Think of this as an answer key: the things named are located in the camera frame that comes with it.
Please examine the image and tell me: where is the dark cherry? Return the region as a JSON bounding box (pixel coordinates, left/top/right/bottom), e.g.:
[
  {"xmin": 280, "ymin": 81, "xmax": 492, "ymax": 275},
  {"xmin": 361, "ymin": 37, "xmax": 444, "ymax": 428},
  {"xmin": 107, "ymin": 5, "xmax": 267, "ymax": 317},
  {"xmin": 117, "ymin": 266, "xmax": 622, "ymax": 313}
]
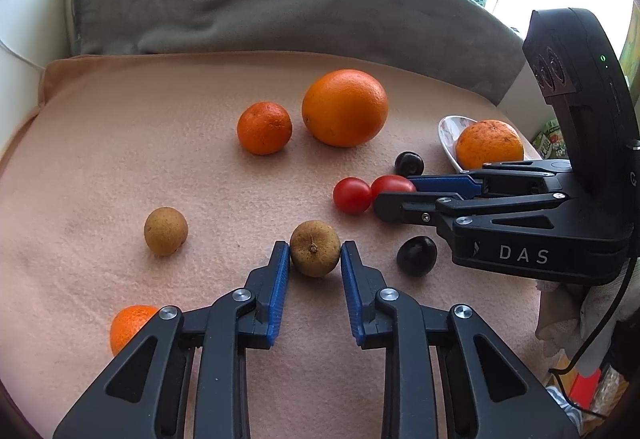
[
  {"xmin": 396, "ymin": 235, "xmax": 437, "ymax": 277},
  {"xmin": 394, "ymin": 151, "xmax": 424, "ymax": 177}
]

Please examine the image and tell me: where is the speckled orange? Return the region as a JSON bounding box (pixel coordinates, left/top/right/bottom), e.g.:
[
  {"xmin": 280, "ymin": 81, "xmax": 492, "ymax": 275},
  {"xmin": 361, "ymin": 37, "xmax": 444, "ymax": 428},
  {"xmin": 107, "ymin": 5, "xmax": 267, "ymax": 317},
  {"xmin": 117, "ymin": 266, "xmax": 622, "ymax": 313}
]
[{"xmin": 454, "ymin": 120, "xmax": 524, "ymax": 170}]

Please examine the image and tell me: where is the red cherry tomato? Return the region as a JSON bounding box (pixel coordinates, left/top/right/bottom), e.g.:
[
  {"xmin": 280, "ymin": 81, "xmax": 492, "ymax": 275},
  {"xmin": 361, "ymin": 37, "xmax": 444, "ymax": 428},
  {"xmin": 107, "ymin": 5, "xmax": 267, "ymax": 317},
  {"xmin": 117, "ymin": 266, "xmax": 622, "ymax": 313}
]
[
  {"xmin": 333, "ymin": 177, "xmax": 372, "ymax": 215},
  {"xmin": 370, "ymin": 175, "xmax": 416, "ymax": 202}
]

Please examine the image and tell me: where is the floral white plate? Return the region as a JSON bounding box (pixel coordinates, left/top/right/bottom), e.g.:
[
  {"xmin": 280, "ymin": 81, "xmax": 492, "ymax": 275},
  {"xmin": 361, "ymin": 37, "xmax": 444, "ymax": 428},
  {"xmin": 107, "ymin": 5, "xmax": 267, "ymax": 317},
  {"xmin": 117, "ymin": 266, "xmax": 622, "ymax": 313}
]
[{"xmin": 437, "ymin": 115, "xmax": 540, "ymax": 173}]

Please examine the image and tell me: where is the small mandarin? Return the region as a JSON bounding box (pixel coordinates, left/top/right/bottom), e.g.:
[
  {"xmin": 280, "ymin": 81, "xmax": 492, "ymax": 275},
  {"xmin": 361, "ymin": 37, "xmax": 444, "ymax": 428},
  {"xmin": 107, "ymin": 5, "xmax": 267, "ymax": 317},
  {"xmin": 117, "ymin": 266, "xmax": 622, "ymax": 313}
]
[
  {"xmin": 236, "ymin": 102, "xmax": 293, "ymax": 155},
  {"xmin": 110, "ymin": 305, "xmax": 158, "ymax": 355}
]

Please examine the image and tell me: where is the brown longan fruit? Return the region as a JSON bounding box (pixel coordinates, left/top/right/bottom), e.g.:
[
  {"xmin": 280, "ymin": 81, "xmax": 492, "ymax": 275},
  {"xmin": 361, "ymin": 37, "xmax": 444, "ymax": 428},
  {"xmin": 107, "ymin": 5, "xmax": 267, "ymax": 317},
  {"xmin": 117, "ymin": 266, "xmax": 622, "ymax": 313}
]
[{"xmin": 290, "ymin": 220, "xmax": 341, "ymax": 277}]

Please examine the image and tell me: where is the smooth large orange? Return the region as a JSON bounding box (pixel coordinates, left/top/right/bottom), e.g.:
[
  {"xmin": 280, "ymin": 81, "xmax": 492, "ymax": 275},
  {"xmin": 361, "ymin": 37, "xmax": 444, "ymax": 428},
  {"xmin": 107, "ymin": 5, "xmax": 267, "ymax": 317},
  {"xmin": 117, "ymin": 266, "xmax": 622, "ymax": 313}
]
[{"xmin": 302, "ymin": 69, "xmax": 388, "ymax": 148}]

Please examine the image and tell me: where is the gloved right hand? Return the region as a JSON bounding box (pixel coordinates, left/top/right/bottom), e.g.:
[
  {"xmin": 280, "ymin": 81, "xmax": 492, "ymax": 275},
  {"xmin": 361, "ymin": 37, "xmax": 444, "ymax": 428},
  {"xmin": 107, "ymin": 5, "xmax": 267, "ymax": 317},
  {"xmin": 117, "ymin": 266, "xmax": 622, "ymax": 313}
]
[{"xmin": 535, "ymin": 265, "xmax": 639, "ymax": 376}]

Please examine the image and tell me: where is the peach blanket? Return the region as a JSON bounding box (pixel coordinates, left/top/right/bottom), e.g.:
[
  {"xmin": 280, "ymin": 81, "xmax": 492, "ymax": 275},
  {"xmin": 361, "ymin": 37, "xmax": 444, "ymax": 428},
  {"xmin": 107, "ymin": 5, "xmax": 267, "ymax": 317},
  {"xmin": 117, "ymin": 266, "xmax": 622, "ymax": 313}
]
[{"xmin": 1, "ymin": 54, "xmax": 549, "ymax": 437}]

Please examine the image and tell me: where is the grey blanket cushion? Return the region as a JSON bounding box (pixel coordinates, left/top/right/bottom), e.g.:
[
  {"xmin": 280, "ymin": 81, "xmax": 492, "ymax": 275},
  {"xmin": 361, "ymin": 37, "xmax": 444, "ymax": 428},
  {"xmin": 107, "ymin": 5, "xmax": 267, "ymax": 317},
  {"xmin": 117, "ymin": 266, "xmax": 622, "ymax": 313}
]
[{"xmin": 72, "ymin": 0, "xmax": 525, "ymax": 102}]

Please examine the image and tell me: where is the black camera cable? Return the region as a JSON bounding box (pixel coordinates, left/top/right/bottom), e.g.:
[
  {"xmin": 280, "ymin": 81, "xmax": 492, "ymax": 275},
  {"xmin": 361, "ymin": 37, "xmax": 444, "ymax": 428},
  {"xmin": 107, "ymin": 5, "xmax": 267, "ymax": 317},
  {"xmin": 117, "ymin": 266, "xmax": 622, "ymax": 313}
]
[{"xmin": 546, "ymin": 138, "xmax": 640, "ymax": 420}]

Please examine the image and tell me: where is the black right camera box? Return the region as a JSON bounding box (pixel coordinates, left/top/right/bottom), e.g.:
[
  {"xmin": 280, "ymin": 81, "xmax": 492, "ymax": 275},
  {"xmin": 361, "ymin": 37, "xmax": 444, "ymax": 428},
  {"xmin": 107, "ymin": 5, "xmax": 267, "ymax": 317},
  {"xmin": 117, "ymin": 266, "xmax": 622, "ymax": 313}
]
[{"xmin": 523, "ymin": 8, "xmax": 639, "ymax": 187}]

